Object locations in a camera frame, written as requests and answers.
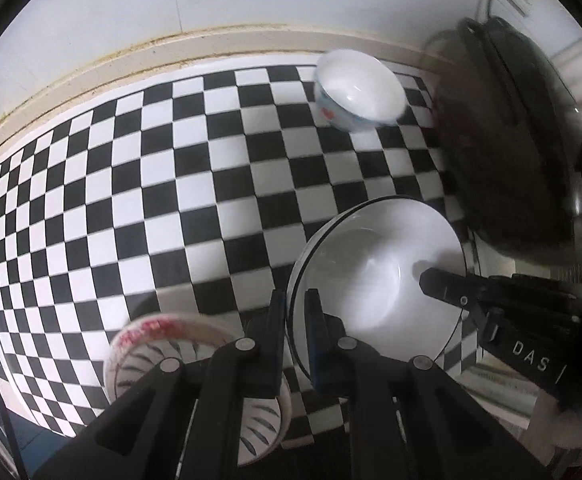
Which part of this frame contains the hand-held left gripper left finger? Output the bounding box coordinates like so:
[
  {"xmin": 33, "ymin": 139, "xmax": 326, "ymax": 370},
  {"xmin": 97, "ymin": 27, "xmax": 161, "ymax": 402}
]
[{"xmin": 36, "ymin": 289, "xmax": 288, "ymax": 480}]

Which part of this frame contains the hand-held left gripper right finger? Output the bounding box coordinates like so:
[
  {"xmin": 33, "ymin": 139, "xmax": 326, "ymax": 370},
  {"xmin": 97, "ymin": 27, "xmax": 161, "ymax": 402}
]
[{"xmin": 305, "ymin": 288, "xmax": 552, "ymax": 480}]

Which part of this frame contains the black and white checkered cloth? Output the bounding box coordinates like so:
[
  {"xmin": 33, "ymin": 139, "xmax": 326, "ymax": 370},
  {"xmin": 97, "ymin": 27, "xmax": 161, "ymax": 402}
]
[{"xmin": 0, "ymin": 62, "xmax": 486, "ymax": 452}]

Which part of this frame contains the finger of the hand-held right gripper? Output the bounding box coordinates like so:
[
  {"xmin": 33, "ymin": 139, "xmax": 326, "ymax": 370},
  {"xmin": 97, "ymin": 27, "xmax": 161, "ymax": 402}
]
[{"xmin": 418, "ymin": 266, "xmax": 582, "ymax": 319}]

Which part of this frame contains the white plate with dark stripes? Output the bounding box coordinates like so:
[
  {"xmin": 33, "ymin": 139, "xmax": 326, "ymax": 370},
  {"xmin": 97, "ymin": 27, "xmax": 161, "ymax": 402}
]
[{"xmin": 113, "ymin": 339, "xmax": 282, "ymax": 466}]

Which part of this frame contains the white bowl with black rim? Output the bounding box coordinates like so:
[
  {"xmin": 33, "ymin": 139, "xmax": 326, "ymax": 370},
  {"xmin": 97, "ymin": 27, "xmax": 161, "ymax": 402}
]
[{"xmin": 286, "ymin": 195, "xmax": 468, "ymax": 379}]

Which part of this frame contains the brown rice cooker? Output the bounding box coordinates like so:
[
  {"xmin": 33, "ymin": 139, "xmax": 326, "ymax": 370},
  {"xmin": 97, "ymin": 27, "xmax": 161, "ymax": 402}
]
[{"xmin": 421, "ymin": 16, "xmax": 582, "ymax": 267}]

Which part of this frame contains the white bowl with blue pattern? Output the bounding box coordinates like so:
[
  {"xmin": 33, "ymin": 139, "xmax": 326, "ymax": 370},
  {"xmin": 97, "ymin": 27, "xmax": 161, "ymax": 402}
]
[{"xmin": 313, "ymin": 49, "xmax": 406, "ymax": 134}]

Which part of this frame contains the white plate with pink flowers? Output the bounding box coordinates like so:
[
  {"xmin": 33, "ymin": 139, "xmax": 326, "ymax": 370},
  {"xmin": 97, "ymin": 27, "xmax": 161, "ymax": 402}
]
[{"xmin": 103, "ymin": 312, "xmax": 292, "ymax": 468}]

